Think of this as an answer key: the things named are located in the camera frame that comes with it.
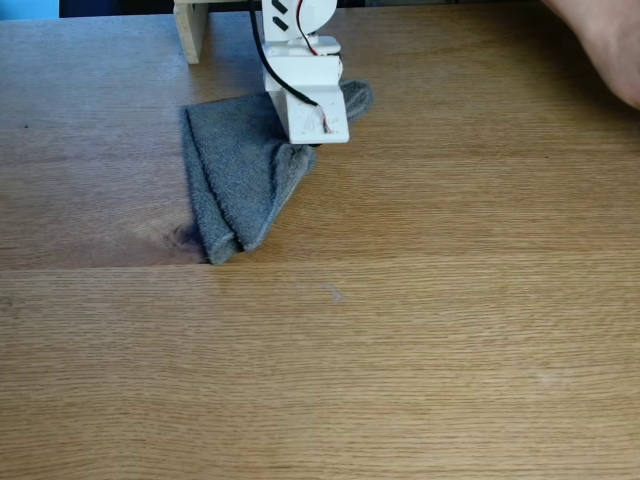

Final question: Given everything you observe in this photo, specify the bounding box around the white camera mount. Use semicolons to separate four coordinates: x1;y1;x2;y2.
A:
271;80;352;147

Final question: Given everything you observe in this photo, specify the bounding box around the light wooden stand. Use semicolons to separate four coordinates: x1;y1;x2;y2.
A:
173;0;264;66

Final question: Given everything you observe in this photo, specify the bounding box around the grey terry cloth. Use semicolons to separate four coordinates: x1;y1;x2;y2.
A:
179;78;375;266

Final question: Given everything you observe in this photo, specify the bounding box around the person's hand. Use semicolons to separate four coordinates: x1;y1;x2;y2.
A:
541;0;640;112

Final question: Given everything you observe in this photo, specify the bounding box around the red and white wire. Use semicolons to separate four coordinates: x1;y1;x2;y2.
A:
293;0;336;135

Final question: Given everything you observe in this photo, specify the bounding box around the light blue background object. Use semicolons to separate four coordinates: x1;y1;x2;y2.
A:
0;0;62;21

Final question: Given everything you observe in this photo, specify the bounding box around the black cable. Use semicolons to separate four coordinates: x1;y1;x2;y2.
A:
248;0;321;109

